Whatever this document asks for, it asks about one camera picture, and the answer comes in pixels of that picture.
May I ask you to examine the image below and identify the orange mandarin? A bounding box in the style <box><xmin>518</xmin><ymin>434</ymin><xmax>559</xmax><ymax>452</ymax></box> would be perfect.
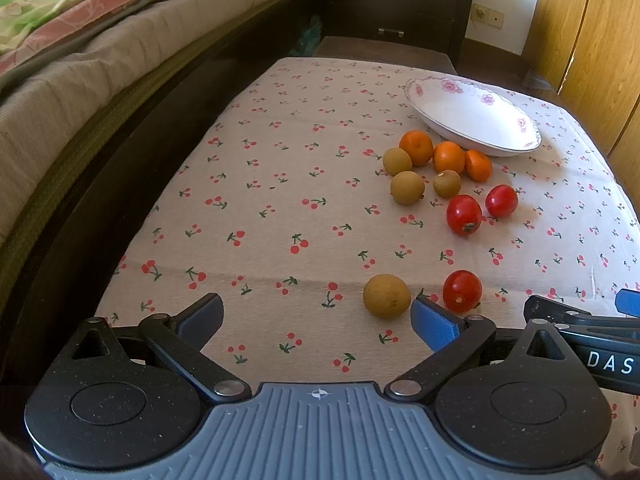
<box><xmin>398</xmin><ymin>130</ymin><xmax>434</xmax><ymax>167</ymax></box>
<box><xmin>464</xmin><ymin>150</ymin><xmax>492</xmax><ymax>183</ymax></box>
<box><xmin>433</xmin><ymin>141</ymin><xmax>465</xmax><ymax>174</ymax></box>

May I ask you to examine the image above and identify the wooden wardrobe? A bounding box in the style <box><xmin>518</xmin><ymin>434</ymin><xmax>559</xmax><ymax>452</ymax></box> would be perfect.
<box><xmin>523</xmin><ymin>0</ymin><xmax>639</xmax><ymax>196</ymax></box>

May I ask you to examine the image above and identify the cherry print tablecloth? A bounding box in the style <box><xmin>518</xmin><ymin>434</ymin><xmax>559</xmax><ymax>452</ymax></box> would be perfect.
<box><xmin>98</xmin><ymin>58</ymin><xmax>639</xmax><ymax>479</ymax></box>

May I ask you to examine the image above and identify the wall power socket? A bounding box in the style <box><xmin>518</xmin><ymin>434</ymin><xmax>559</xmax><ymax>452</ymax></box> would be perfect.
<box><xmin>471</xmin><ymin>3</ymin><xmax>504</xmax><ymax>29</ymax></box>

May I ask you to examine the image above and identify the bed with beige mattress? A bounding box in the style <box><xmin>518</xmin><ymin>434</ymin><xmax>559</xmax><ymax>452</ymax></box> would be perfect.
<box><xmin>1</xmin><ymin>0</ymin><xmax>281</xmax><ymax>349</ymax></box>

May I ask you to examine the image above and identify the green plastic bag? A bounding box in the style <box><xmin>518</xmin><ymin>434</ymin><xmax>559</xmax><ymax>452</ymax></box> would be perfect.
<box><xmin>288</xmin><ymin>15</ymin><xmax>322</xmax><ymax>58</ymax></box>

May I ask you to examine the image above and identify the red tomato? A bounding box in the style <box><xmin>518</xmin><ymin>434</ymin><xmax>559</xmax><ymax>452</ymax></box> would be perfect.
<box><xmin>442</xmin><ymin>270</ymin><xmax>483</xmax><ymax>315</ymax></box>
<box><xmin>446</xmin><ymin>194</ymin><xmax>482</xmax><ymax>236</ymax></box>
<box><xmin>485</xmin><ymin>184</ymin><xmax>518</xmax><ymax>218</ymax></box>

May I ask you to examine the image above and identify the brown longan small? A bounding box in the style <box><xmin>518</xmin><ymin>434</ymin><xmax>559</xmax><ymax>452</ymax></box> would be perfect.
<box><xmin>433</xmin><ymin>169</ymin><xmax>462</xmax><ymax>200</ymax></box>

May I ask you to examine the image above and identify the white floral plate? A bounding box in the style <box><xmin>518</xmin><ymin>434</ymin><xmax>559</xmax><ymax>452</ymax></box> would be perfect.
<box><xmin>405</xmin><ymin>74</ymin><xmax>542</xmax><ymax>157</ymax></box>

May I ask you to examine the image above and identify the dark wooden stool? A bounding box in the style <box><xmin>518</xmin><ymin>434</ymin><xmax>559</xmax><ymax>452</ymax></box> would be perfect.
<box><xmin>314</xmin><ymin>36</ymin><xmax>457</xmax><ymax>75</ymax></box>

